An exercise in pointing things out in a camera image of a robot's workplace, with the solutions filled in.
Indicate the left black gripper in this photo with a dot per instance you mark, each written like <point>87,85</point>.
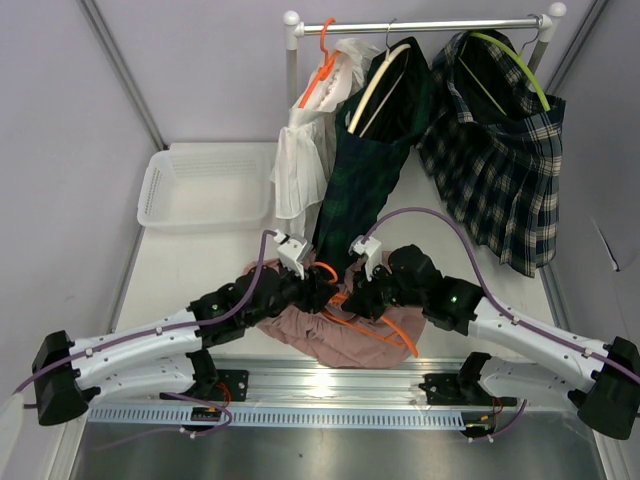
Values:
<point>314,292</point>

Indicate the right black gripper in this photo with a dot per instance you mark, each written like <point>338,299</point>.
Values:
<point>362,300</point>

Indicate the pink garment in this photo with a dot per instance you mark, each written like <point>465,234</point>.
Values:
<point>336,346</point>

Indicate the navy white plaid skirt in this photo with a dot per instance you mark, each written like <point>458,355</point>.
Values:
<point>499,180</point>

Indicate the lime green hanger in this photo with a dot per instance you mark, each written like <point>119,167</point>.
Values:
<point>495,81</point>

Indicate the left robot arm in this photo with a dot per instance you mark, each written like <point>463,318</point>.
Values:
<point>70,375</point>

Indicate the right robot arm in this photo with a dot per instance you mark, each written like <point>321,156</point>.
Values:
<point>598,381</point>

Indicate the dark green plaid skirt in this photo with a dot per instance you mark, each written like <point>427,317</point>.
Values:
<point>366,170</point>

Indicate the cream hanger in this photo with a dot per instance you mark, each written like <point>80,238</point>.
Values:
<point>391,55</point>

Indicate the orange hanger with dress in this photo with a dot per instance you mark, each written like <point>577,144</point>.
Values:
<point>325,69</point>

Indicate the white ruffled dress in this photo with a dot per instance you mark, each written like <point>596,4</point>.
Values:
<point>306,148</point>

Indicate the white plastic basket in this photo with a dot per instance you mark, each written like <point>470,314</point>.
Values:
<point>206,188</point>

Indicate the white clothes rack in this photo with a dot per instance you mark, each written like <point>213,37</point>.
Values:
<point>544,24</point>

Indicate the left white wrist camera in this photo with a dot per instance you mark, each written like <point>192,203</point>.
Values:
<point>292,251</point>

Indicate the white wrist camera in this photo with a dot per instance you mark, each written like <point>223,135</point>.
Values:
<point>292,251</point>
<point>371,249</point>

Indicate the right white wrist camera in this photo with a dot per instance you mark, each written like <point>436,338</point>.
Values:
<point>371,249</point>

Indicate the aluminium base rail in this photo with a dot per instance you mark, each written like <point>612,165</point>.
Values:
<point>300,382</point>

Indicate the slotted cable duct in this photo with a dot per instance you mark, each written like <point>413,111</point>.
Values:
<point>412,419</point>

